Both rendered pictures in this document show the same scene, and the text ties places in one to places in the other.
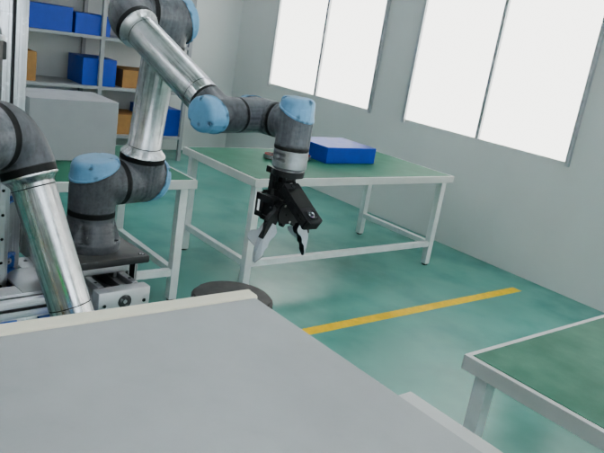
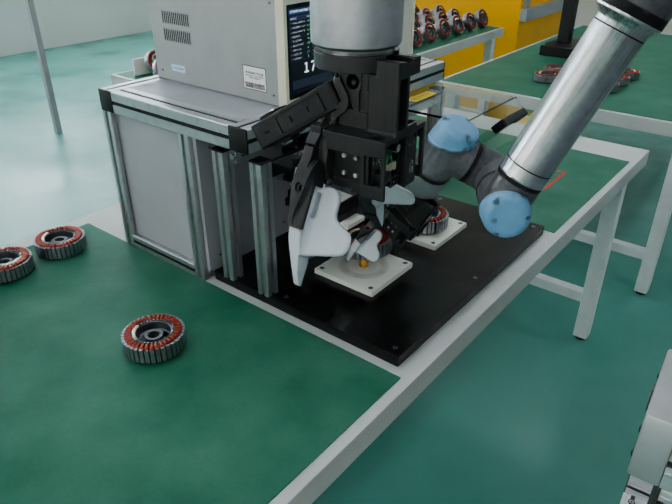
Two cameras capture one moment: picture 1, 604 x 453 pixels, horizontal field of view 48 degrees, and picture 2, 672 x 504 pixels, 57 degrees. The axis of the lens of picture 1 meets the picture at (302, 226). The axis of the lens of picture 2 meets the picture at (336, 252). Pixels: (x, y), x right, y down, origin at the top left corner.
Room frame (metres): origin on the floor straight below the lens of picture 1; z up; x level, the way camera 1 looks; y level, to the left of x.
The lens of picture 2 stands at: (1.95, -0.06, 1.46)
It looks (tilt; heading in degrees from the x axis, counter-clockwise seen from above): 29 degrees down; 170
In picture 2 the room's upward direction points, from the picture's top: straight up
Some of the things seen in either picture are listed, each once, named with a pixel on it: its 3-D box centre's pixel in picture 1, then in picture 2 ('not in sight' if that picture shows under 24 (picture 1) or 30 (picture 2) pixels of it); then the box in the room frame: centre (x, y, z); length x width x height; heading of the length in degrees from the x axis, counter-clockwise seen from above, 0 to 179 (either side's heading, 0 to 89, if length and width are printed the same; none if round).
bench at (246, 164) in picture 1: (317, 210); not in sight; (4.94, -0.10, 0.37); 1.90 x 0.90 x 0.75; 131
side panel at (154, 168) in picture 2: not in sight; (159, 193); (0.67, -0.22, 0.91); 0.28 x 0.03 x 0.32; 41
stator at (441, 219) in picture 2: not in sight; (424, 217); (0.67, 0.38, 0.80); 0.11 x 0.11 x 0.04
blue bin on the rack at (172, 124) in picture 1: (154, 119); not in sight; (7.69, 1.87, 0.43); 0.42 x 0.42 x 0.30; 41
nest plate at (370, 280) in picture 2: not in sight; (363, 267); (0.83, 0.20, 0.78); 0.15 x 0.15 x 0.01; 41
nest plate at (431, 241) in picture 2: not in sight; (423, 227); (0.67, 0.38, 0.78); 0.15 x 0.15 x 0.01; 41
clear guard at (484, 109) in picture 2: not in sight; (447, 112); (0.62, 0.44, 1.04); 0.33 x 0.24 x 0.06; 41
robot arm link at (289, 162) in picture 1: (288, 160); (358, 21); (1.42, 0.05, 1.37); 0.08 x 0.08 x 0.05
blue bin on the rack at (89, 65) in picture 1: (92, 69); not in sight; (7.18, 2.45, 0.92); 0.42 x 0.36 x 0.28; 41
